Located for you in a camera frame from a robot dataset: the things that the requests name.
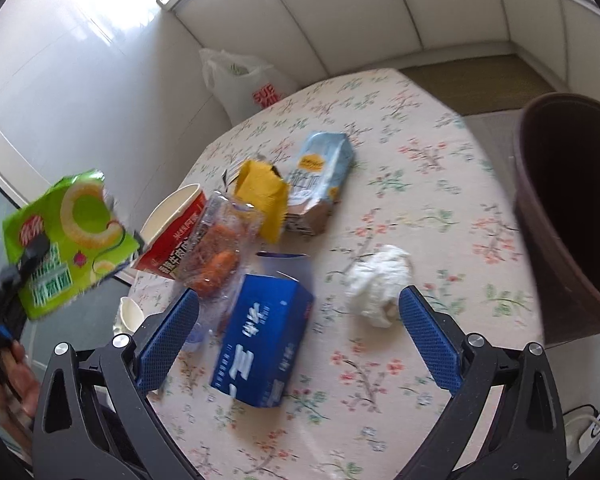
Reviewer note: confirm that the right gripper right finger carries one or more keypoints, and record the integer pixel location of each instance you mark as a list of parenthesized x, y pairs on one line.
[(526, 438)]

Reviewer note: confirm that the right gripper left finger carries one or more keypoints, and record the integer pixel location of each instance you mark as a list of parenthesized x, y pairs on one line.
[(94, 420)]

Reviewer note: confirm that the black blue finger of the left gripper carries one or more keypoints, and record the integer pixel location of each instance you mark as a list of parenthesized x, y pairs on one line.
[(12, 280)]

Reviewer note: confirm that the green snack bag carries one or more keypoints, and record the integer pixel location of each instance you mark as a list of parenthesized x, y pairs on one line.
[(88, 242)]

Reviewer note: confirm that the red instant noodle cup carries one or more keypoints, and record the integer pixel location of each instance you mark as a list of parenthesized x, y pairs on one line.
[(167, 229)]

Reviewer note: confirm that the white tissue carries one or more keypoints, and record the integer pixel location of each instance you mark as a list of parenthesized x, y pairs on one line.
[(372, 287)]

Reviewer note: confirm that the clear bag orange snacks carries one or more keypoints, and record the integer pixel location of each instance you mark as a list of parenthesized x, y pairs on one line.
[(214, 262)]

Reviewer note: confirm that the light blue milk carton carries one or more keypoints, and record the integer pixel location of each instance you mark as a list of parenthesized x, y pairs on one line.
[(316, 181)]

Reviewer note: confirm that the brown trash bin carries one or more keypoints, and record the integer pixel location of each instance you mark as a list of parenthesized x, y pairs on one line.
[(557, 169)]

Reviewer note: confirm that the white kitchen cabinets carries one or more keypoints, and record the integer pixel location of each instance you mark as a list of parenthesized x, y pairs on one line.
[(310, 40)]

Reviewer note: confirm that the person's left hand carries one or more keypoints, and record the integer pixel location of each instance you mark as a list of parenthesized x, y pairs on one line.
[(21, 377)]

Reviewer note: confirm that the white power strip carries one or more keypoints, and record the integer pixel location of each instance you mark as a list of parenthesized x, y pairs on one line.
[(582, 432)]

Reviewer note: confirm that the white paper cup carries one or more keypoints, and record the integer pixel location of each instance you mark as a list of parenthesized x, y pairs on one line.
[(129, 317)]

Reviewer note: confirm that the floral tablecloth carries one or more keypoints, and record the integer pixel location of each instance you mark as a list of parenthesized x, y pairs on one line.
[(361, 401)]

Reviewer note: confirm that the white plastic shopping bag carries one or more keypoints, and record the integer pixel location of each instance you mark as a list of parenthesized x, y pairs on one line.
[(243, 84)]

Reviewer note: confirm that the brown floor mat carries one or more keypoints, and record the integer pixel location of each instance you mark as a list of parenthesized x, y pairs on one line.
[(481, 85)]

